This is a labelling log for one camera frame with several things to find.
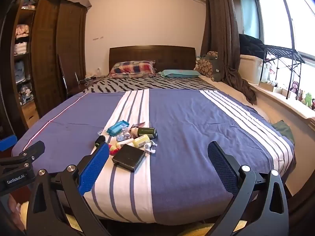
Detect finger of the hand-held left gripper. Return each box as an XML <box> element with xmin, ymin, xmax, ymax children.
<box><xmin>0</xmin><ymin>141</ymin><xmax>45</xmax><ymax>166</ymax></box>
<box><xmin>0</xmin><ymin>135</ymin><xmax>18</xmax><ymax>152</ymax></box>

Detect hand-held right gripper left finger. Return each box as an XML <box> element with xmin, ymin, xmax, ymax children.
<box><xmin>26</xmin><ymin>143</ymin><xmax>111</xmax><ymax>236</ymax></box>

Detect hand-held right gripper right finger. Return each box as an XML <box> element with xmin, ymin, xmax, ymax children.
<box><xmin>207</xmin><ymin>141</ymin><xmax>289</xmax><ymax>236</ymax></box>

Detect black marker green band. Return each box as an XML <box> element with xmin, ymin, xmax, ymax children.
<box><xmin>95</xmin><ymin>135</ymin><xmax>107</xmax><ymax>149</ymax></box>

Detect black square box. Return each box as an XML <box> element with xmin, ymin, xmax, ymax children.
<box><xmin>112</xmin><ymin>144</ymin><xmax>146</xmax><ymax>172</ymax></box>

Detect white tube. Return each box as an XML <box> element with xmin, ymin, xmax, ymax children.
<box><xmin>116</xmin><ymin>139</ymin><xmax>134</xmax><ymax>148</ymax></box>

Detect clear plastic wrapper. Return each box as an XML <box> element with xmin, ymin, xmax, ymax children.
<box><xmin>116</xmin><ymin>130</ymin><xmax>132</xmax><ymax>142</ymax></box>

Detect blue packet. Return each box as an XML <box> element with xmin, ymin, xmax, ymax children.
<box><xmin>106</xmin><ymin>120</ymin><xmax>130</xmax><ymax>136</ymax></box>

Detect pale yellow tube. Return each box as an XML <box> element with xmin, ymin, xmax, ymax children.
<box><xmin>133</xmin><ymin>135</ymin><xmax>150</xmax><ymax>148</ymax></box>

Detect pink striped wrapper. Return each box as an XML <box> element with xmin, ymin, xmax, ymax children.
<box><xmin>129</xmin><ymin>122</ymin><xmax>146</xmax><ymax>138</ymax></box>

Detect dark green box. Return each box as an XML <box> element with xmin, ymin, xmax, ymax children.
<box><xmin>137</xmin><ymin>127</ymin><xmax>158</xmax><ymax>138</ymax></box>

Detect patterned folded clothes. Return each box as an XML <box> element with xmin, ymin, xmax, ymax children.
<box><xmin>18</xmin><ymin>84</ymin><xmax>33</xmax><ymax>105</ymax></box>

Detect light blue folded clothes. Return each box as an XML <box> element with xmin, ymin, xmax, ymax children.
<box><xmin>15</xmin><ymin>61</ymin><xmax>31</xmax><ymax>83</ymax></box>

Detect green cloth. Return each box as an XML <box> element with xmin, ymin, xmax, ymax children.
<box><xmin>271</xmin><ymin>120</ymin><xmax>296</xmax><ymax>145</ymax></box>

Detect black metal chair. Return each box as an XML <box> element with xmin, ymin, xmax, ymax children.
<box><xmin>58</xmin><ymin>54</ymin><xmax>86</xmax><ymax>99</ymax></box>

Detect small beige box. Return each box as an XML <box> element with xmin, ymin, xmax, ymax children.
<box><xmin>259</xmin><ymin>82</ymin><xmax>274</xmax><ymax>92</ymax></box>

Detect white striped folded clothes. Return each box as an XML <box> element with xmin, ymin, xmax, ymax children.
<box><xmin>13</xmin><ymin>42</ymin><xmax>28</xmax><ymax>54</ymax></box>

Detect brown wooden wardrobe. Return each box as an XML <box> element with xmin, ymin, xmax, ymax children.
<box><xmin>10</xmin><ymin>0</ymin><xmax>89</xmax><ymax>128</ymax></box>

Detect zebra print bedsheet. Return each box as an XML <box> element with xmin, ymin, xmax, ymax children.
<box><xmin>82</xmin><ymin>75</ymin><xmax>219</xmax><ymax>94</ymax></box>

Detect white storage box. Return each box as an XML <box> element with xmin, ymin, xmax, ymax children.
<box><xmin>239</xmin><ymin>54</ymin><xmax>264</xmax><ymax>85</ymax></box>

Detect brown patterned plush toy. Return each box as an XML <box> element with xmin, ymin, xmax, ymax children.
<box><xmin>194</xmin><ymin>51</ymin><xmax>222</xmax><ymax>81</ymax></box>

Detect teal pillow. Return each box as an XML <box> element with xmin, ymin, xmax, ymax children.
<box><xmin>157</xmin><ymin>69</ymin><xmax>201</xmax><ymax>78</ymax></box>

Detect clear plastic container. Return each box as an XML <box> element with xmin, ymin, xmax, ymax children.
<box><xmin>261</xmin><ymin>63</ymin><xmax>272</xmax><ymax>83</ymax></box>

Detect plaid pillow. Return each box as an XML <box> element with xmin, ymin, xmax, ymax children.
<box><xmin>108</xmin><ymin>60</ymin><xmax>157</xmax><ymax>78</ymax></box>

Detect pink folded clothes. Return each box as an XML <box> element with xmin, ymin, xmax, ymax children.
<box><xmin>16</xmin><ymin>25</ymin><xmax>30</xmax><ymax>38</ymax></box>

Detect black jacket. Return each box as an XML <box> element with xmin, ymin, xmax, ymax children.
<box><xmin>239</xmin><ymin>33</ymin><xmax>266</xmax><ymax>57</ymax></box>

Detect dark wooden headboard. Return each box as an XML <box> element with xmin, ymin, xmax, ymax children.
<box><xmin>109</xmin><ymin>45</ymin><xmax>196</xmax><ymax>77</ymax></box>

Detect black folding rack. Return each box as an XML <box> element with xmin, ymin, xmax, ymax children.
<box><xmin>262</xmin><ymin>44</ymin><xmax>307</xmax><ymax>100</ymax></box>

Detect brown curtain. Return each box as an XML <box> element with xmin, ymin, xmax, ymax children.
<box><xmin>200</xmin><ymin>0</ymin><xmax>258</xmax><ymax>105</ymax></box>

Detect teal roller blind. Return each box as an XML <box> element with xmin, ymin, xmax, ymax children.
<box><xmin>237</xmin><ymin>0</ymin><xmax>260</xmax><ymax>40</ymax></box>

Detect window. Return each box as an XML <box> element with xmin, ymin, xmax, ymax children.
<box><xmin>256</xmin><ymin>0</ymin><xmax>315</xmax><ymax>64</ymax></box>

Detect white charging cable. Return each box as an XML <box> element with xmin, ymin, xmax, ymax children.
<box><xmin>85</xmin><ymin>76</ymin><xmax>102</xmax><ymax>85</ymax></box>

